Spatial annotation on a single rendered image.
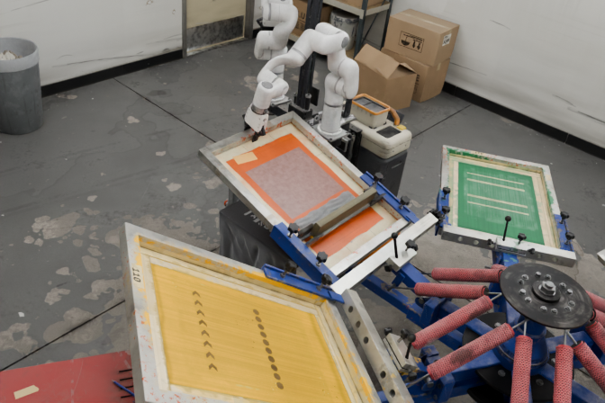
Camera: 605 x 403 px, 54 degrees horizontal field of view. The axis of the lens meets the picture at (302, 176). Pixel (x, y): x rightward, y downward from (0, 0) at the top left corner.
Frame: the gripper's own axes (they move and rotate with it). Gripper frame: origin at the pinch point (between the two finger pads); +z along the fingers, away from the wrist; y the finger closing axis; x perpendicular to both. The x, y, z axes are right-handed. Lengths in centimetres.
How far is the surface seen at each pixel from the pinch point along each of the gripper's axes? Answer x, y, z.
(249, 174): 15.9, -17.6, 1.9
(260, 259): 22, -42, 31
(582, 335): -25, -154, -18
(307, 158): -15.1, -23.7, 1.8
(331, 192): -9.8, -44.6, 2.0
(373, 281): 1, -84, 12
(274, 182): 9.4, -26.6, 1.9
